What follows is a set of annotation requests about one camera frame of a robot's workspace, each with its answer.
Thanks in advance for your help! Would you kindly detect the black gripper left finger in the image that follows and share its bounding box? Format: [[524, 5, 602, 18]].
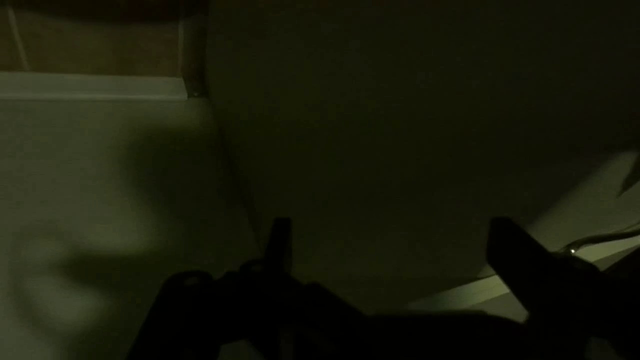
[[265, 215, 294, 275]]

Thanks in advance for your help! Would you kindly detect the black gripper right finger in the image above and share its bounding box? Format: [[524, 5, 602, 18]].
[[485, 215, 584, 320]]

